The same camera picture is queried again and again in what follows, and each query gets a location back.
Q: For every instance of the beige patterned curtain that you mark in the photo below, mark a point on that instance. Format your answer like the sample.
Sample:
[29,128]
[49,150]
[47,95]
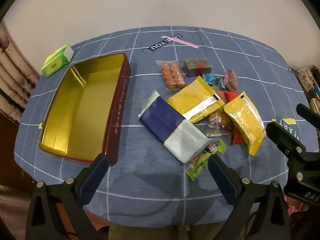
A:
[18,78]

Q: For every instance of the dark wooden cabinet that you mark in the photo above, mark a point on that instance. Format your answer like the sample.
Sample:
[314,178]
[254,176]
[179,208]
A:
[12,175]

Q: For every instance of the blue grey snack packet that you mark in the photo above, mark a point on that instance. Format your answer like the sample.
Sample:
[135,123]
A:
[179,136]

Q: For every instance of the clear bag orange snacks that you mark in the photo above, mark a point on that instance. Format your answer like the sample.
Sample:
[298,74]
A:
[171,74]

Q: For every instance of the small green snack packet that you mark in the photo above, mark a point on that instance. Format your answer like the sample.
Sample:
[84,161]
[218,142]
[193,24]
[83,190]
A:
[197,163]

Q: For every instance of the grey sesame block packet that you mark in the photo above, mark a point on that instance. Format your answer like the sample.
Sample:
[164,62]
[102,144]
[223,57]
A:
[196,67]

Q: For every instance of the blue candy wrapper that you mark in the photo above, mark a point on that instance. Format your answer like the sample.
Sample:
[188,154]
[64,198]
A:
[214,80]

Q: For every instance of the yellow snack bag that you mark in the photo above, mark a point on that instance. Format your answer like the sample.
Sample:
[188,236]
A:
[196,101]
[248,121]

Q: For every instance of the red gold toffee tin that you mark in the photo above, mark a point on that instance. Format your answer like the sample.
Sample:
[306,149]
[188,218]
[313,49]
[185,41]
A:
[85,115]

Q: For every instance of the red snack packet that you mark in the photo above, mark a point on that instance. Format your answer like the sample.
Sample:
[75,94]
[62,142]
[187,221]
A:
[236,135]

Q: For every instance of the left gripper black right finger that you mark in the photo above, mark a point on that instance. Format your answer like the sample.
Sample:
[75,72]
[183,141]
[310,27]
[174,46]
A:
[260,211]

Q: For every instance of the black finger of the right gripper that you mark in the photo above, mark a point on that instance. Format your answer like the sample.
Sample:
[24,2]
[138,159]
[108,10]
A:
[310,116]
[291,147]

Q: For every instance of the green tissue pack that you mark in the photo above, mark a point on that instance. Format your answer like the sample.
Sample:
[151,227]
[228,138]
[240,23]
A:
[57,60]

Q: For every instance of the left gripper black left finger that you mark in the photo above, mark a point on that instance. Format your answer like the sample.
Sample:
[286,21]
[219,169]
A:
[44,221]

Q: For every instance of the brown cake pink packet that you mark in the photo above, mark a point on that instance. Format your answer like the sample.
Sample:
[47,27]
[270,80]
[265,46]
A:
[231,80]

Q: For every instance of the floral box on shelf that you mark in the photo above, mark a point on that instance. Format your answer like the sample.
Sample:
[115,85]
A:
[306,79]

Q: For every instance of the clear bag twisted snacks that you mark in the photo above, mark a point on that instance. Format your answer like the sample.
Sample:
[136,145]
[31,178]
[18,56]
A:
[218,124]

